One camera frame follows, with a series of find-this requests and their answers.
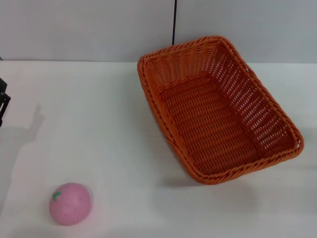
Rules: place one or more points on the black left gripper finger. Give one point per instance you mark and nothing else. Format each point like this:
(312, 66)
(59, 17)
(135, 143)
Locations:
(2, 86)

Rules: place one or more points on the orange woven plastic basket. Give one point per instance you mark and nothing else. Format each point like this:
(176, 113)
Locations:
(213, 119)

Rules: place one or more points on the black vertical wall strip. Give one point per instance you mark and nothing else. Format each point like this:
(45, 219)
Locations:
(174, 22)

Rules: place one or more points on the pink strawberry toy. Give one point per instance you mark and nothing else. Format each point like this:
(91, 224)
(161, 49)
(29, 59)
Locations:
(70, 205)

